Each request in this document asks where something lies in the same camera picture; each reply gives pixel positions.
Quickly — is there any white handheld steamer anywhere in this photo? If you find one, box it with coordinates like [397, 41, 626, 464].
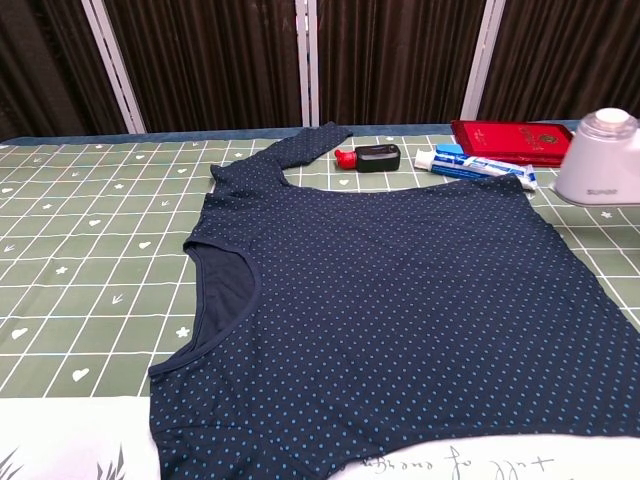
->
[548, 107, 640, 207]

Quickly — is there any dark blue dotted shirt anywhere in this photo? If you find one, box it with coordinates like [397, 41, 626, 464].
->
[148, 121, 640, 480]

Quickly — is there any small black red device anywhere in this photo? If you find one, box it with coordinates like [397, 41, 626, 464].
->
[334, 144, 403, 174]

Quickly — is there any white and blue toothpaste tube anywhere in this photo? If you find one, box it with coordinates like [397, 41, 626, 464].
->
[413, 148, 539, 192]

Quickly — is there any dark brown pleated curtain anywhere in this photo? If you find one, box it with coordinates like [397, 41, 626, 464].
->
[0, 0, 132, 144]
[103, 0, 302, 135]
[317, 0, 487, 127]
[477, 0, 640, 124]

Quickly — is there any teal felt table cover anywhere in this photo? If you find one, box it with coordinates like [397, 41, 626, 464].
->
[0, 121, 586, 148]

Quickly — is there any red hardcover certificate folder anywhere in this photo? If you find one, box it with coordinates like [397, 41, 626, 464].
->
[449, 118, 575, 169]

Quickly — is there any green grid print tablecloth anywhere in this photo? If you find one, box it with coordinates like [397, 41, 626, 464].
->
[0, 122, 640, 480]

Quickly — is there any white partition post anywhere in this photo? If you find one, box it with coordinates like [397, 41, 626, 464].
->
[81, 0, 147, 135]
[294, 0, 321, 129]
[460, 0, 507, 124]

